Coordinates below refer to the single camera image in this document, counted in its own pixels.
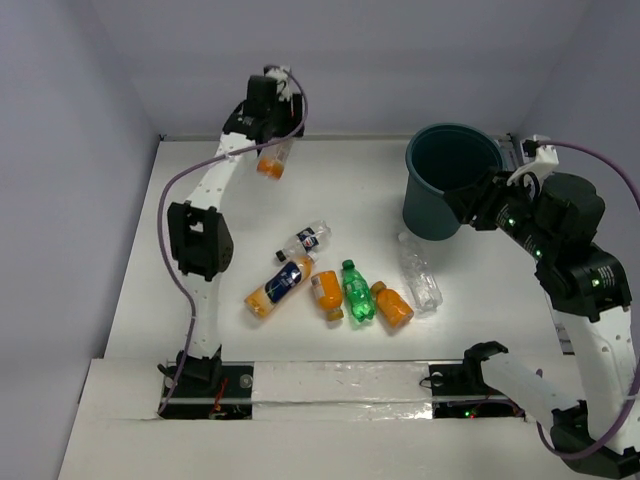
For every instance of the clear crushed water bottle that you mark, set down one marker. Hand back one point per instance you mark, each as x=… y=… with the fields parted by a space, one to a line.
x=418 y=274

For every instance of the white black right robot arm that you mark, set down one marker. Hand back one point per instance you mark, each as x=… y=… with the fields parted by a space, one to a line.
x=555 y=223

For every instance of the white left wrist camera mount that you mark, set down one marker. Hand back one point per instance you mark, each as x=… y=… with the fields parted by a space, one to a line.
x=281 y=73

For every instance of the clear pepsi bottle black cap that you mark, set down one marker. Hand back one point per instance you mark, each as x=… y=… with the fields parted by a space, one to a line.
x=312 y=238

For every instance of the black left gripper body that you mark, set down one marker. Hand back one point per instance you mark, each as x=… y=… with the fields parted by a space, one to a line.
x=279 y=133

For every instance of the orange juice bottle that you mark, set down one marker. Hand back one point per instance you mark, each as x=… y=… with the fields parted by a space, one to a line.
x=395 y=310
x=328 y=294

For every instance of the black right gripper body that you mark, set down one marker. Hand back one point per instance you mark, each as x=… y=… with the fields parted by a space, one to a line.
x=511 y=209

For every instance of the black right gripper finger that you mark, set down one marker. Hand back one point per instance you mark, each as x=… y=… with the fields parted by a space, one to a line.
x=491 y=181
x=465 y=202

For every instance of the teal plastic bin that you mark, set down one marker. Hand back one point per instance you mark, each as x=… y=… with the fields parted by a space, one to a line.
x=441 y=158

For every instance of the yellow blue milk tea bottle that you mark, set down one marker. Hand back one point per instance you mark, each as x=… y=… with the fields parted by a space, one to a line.
x=288 y=278

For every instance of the orange label tea bottle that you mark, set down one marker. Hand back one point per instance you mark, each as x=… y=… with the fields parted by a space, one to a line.
x=272 y=160

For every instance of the green sprite bottle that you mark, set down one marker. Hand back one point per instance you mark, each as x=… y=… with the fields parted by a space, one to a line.
x=358 y=297

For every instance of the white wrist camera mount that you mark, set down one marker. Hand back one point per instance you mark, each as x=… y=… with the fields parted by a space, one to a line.
x=541 y=161
x=281 y=73

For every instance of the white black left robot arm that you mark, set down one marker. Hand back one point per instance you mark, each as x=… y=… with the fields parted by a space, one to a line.
x=195 y=241

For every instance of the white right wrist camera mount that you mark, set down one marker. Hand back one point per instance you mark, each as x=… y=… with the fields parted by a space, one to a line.
x=541 y=161

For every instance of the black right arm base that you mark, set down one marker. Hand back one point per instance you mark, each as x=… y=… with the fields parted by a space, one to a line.
x=459 y=392

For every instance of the orange juice bottle left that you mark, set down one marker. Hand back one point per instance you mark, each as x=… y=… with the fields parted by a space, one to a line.
x=328 y=294

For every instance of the orange juice bottle right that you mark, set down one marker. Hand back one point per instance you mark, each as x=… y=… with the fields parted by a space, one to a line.
x=395 y=310

